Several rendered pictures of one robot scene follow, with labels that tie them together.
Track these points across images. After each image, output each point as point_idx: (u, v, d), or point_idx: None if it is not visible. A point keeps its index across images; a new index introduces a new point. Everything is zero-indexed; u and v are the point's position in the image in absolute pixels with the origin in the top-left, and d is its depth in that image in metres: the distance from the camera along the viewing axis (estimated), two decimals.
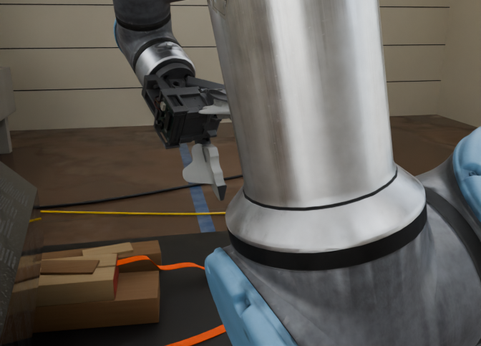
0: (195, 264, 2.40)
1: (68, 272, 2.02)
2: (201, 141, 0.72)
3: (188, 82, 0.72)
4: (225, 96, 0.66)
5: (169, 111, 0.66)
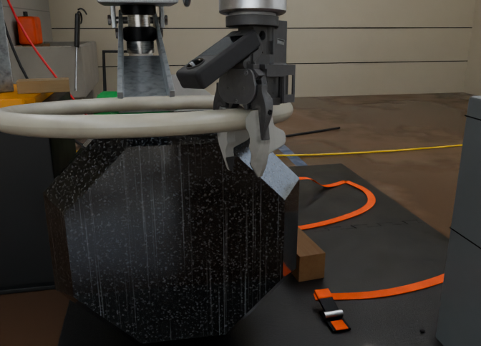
0: (311, 178, 3.02)
1: None
2: None
3: None
4: None
5: None
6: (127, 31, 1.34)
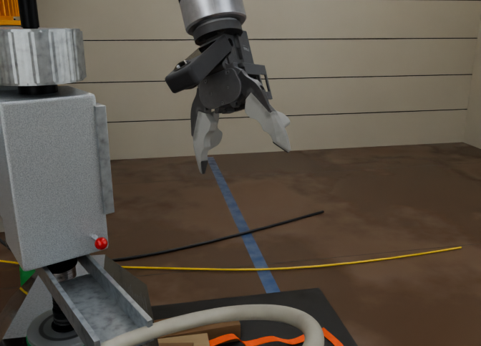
0: (276, 338, 2.47)
1: None
2: (249, 95, 0.65)
3: None
4: (195, 124, 0.70)
5: None
6: (49, 265, 1.24)
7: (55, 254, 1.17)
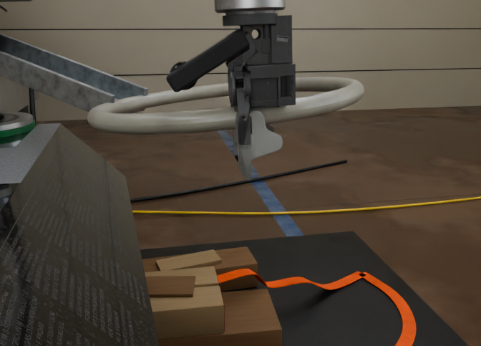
0: (307, 280, 1.83)
1: (159, 294, 1.45)
2: None
3: None
4: None
5: None
6: None
7: None
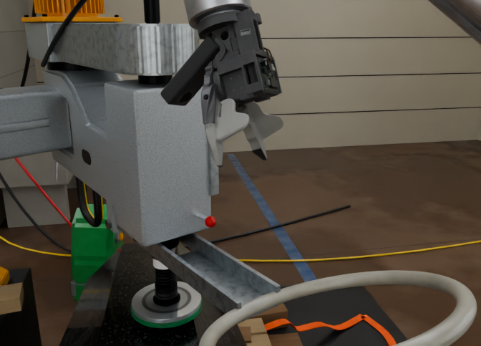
0: (324, 324, 2.57)
1: None
2: (221, 99, 0.62)
3: None
4: (248, 113, 0.71)
5: (275, 81, 0.65)
6: None
7: (169, 231, 1.28)
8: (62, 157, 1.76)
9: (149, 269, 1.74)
